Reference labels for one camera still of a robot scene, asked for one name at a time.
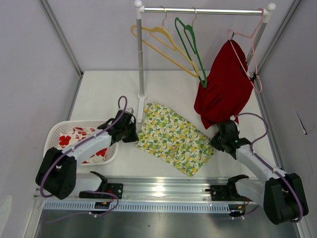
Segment lemon print skirt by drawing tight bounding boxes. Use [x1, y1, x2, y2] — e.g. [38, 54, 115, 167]
[136, 103, 214, 177]

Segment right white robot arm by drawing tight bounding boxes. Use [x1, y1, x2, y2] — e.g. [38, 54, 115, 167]
[211, 120, 309, 225]

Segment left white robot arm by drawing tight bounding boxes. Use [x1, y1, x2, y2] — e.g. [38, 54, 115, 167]
[35, 110, 138, 199]

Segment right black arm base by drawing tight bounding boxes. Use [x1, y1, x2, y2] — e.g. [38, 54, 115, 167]
[205, 175, 249, 202]

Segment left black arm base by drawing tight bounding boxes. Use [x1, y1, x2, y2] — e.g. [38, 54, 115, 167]
[73, 171, 123, 199]

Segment red skirt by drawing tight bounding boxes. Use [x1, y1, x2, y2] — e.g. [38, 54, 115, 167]
[194, 40, 253, 129]

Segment pink clothes hanger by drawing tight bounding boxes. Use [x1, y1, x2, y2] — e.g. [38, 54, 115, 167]
[227, 8, 265, 94]

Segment yellow clothes hanger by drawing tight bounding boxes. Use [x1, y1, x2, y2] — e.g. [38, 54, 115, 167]
[131, 5, 200, 78]

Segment green clothes hanger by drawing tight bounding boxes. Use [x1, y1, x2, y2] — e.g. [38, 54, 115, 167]
[174, 8, 208, 88]

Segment red poppy print cloth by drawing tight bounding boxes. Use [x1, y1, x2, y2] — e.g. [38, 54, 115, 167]
[57, 127, 107, 164]

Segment white perforated plastic basket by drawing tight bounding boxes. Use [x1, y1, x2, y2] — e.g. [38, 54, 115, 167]
[44, 120, 119, 166]

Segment white metal clothes rack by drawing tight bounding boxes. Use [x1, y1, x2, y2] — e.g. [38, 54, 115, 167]
[134, 0, 276, 123]

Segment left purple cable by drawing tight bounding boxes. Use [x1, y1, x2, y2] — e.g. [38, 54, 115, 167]
[39, 95, 128, 198]

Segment aluminium mounting rail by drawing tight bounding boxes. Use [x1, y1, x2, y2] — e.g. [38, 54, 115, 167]
[33, 176, 273, 199]

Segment white slotted cable duct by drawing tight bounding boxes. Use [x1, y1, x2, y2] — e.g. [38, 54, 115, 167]
[44, 201, 231, 214]

